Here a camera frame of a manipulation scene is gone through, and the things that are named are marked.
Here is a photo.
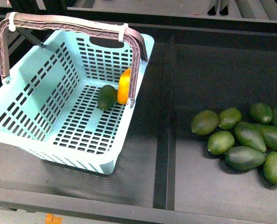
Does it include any yellow mango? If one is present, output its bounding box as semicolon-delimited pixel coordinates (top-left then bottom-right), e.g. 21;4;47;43
117;68;131;105

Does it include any light blue plastic basket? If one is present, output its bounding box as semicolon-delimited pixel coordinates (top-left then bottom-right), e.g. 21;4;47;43
0;29;155;175

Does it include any brown basket handle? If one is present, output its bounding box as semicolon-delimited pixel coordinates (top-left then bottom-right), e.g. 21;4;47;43
0;13;148;107

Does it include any white zip tie right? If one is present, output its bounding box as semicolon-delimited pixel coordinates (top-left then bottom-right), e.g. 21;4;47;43
118;23;128;42

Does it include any white zip tie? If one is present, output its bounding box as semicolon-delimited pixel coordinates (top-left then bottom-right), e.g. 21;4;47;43
118;23;128;42
8;12;17;32

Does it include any dark wooden display stand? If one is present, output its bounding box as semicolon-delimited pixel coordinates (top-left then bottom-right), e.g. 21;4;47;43
0;0;277;224

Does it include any black triangular divider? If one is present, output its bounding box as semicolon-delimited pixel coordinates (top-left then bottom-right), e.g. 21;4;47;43
207;0;220;15

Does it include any white zip tie left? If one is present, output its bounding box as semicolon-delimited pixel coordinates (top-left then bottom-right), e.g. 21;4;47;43
8;12;17;32

